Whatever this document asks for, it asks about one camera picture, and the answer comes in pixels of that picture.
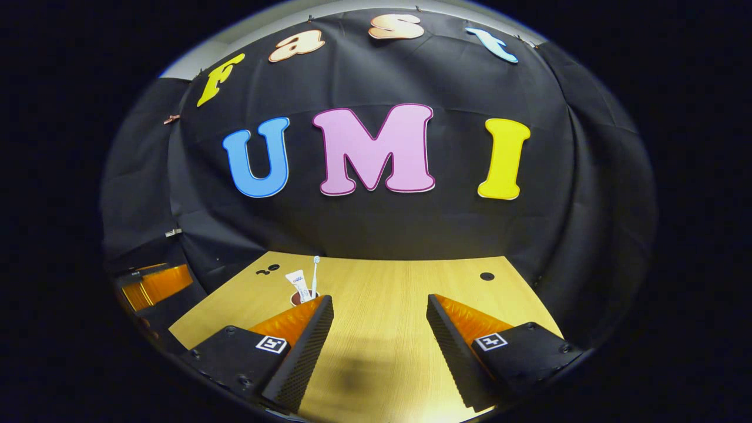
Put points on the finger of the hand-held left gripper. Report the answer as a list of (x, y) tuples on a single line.
[(164, 285)]

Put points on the white toothbrush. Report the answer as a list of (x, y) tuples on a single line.
[(315, 270)]

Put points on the white toothpaste tube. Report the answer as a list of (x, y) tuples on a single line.
[(298, 282)]

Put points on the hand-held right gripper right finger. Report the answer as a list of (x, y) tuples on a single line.
[(452, 346)]

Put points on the small white clip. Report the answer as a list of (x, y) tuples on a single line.
[(173, 232)]

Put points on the beige cup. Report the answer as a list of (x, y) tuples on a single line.
[(295, 301)]

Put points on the black backdrop cloth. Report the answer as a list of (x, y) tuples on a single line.
[(376, 223)]

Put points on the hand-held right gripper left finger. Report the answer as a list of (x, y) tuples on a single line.
[(305, 346)]

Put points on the wooden desktop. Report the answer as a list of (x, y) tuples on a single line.
[(382, 294)]

